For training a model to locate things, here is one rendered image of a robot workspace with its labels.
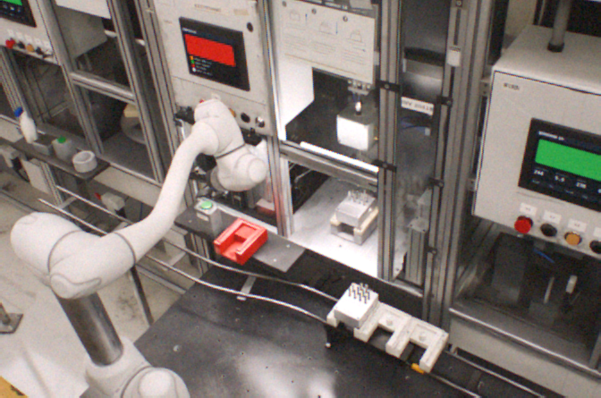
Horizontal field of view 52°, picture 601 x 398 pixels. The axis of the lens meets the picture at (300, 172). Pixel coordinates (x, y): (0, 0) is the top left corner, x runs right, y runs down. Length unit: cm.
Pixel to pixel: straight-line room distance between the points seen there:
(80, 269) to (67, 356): 188
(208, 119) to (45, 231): 55
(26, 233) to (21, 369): 183
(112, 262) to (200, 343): 87
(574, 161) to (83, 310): 130
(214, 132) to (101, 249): 48
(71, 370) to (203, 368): 117
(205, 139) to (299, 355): 88
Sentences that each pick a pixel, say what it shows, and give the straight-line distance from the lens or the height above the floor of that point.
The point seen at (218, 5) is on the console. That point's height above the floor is 180.
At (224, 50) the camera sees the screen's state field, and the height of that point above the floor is 167.
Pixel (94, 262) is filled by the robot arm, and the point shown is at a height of 150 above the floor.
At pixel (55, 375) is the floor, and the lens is 332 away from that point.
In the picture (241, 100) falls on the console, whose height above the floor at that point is 148.
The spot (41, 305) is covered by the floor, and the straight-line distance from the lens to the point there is 366.
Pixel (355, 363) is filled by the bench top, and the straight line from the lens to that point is 222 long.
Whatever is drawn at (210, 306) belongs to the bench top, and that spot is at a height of 68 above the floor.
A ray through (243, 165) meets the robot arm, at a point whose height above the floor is 143.
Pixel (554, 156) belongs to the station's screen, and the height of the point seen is 162.
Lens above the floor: 251
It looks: 38 degrees down
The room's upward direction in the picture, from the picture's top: 5 degrees counter-clockwise
